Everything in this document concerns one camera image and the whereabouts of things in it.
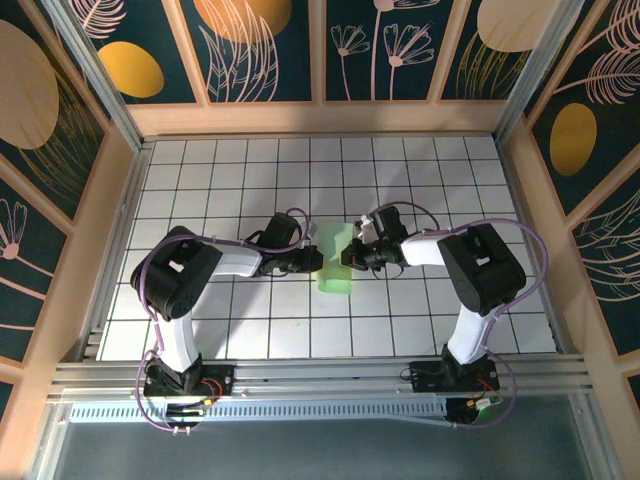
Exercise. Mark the green paper sheet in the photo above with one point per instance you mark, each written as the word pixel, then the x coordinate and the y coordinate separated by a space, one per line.
pixel 332 240

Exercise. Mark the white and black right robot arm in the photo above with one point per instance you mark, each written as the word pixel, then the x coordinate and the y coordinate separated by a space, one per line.
pixel 480 270

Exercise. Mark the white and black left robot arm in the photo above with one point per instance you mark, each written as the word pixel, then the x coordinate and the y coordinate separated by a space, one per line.
pixel 175 280

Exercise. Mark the wiring module with circuit board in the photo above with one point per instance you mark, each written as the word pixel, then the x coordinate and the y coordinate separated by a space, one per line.
pixel 465 415

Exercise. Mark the black wiring connector module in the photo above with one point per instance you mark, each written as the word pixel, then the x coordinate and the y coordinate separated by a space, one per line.
pixel 182 415

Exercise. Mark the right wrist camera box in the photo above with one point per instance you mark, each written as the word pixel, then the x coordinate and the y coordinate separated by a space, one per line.
pixel 367 230

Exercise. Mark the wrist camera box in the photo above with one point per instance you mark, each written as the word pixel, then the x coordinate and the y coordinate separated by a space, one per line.
pixel 313 230
pixel 367 230

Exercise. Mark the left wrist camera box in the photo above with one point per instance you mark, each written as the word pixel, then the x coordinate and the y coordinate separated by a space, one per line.
pixel 313 230

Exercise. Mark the aluminium mounting rail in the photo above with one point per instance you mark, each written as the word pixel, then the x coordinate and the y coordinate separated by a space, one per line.
pixel 320 375

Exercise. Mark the aluminium side rail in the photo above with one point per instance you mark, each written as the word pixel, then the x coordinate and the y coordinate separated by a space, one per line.
pixel 519 200
pixel 118 250

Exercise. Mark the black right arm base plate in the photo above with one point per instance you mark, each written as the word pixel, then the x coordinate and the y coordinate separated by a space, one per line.
pixel 425 377

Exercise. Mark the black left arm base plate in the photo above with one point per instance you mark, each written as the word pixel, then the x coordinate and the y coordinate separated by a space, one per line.
pixel 222 372

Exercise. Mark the aluminium corner post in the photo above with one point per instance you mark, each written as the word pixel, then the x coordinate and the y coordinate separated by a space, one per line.
pixel 99 75
pixel 540 65

